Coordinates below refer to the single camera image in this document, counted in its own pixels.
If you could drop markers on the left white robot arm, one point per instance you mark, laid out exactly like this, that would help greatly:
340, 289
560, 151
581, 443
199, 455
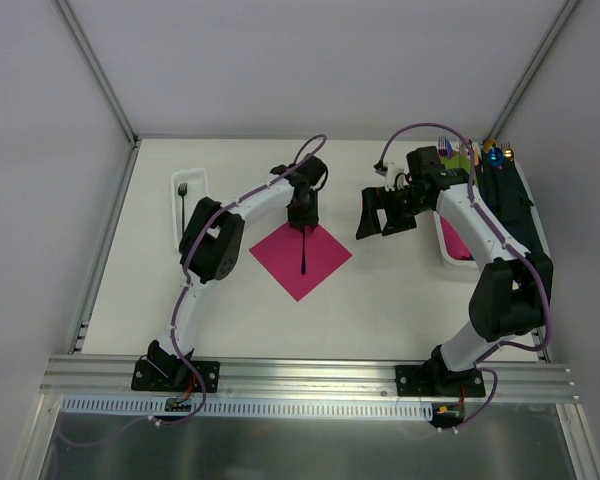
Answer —
209, 248

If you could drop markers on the small white utensil basket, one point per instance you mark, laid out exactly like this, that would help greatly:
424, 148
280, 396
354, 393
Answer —
196, 178

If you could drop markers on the green rolled napkin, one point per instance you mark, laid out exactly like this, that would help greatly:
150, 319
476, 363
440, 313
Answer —
457, 161

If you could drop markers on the left aluminium frame post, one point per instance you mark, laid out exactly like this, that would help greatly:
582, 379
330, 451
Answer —
95, 68

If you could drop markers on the aluminium frame post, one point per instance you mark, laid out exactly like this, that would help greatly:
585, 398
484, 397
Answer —
546, 44
95, 68

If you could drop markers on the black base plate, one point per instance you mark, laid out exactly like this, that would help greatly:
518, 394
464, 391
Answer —
425, 381
205, 376

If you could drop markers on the silver spoon in roll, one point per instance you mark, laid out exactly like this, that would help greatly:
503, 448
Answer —
470, 150

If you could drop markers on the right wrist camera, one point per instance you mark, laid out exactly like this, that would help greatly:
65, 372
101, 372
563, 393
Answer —
395, 174

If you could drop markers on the aluminium front rail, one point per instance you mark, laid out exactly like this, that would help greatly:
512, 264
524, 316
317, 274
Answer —
513, 382

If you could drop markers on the black fork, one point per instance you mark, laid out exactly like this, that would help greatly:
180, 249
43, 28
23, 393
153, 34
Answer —
182, 192

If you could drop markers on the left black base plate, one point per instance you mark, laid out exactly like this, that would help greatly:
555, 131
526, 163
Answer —
205, 376

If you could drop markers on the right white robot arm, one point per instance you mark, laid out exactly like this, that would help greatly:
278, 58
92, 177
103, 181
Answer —
511, 296

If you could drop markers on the purple fork in roll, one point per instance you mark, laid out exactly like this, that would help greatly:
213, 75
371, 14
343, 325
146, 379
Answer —
445, 148

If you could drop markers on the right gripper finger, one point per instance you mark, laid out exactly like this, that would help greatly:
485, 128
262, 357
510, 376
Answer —
370, 199
369, 224

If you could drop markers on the magenta paper napkin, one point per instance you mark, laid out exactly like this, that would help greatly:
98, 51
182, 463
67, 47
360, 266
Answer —
280, 255

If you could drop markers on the right aluminium frame post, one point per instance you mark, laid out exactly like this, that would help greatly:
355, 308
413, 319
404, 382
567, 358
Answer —
546, 44

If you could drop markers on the purple metallic spoon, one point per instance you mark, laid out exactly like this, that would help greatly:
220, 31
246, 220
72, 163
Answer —
303, 268

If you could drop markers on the large white storage basket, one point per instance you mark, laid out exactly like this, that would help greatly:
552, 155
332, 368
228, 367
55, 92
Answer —
472, 264

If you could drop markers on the blue spoon in roll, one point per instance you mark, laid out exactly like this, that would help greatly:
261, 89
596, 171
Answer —
496, 157

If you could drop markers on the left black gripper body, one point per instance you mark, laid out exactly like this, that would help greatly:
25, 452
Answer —
303, 219

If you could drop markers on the dark navy rolled napkin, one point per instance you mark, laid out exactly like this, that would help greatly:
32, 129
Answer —
504, 193

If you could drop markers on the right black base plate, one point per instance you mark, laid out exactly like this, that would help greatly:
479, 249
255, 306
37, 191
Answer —
425, 381

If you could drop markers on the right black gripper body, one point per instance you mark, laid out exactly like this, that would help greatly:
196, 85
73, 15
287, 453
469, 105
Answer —
386, 211

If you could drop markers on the white slotted cable duct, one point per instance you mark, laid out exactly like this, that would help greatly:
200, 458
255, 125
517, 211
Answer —
245, 407

